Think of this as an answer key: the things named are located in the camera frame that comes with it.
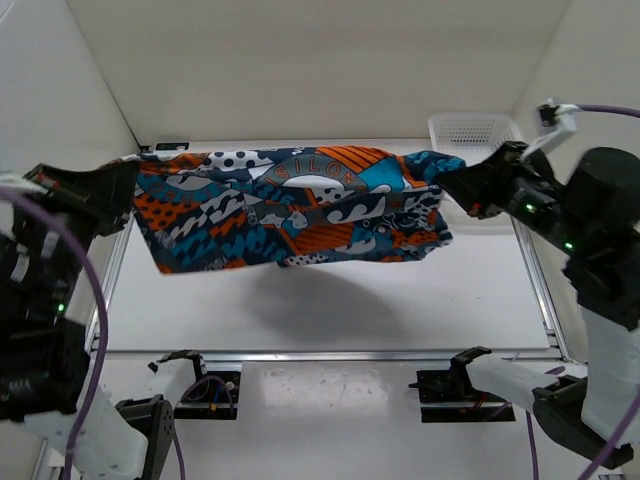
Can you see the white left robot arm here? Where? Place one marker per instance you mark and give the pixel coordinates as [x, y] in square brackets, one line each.
[49, 378]

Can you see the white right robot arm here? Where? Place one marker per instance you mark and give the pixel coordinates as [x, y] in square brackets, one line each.
[592, 219]

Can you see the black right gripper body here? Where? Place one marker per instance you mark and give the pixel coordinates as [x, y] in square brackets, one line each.
[508, 175]

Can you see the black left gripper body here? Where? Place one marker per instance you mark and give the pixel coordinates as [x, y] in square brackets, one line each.
[79, 210]

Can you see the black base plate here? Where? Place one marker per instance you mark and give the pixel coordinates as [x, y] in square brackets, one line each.
[441, 402]
[213, 400]

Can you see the colourful patterned shorts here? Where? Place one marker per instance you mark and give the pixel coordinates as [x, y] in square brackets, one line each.
[289, 206]

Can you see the white plastic mesh basket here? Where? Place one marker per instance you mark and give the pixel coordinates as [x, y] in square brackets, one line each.
[457, 133]

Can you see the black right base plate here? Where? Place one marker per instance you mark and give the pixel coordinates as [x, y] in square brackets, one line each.
[441, 402]

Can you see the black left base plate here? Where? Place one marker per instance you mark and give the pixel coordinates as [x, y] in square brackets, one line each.
[213, 400]

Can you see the aluminium table frame rail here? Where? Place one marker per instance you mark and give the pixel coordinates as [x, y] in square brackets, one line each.
[486, 288]

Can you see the white front cover board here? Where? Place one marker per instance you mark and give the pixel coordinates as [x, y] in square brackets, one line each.
[354, 420]

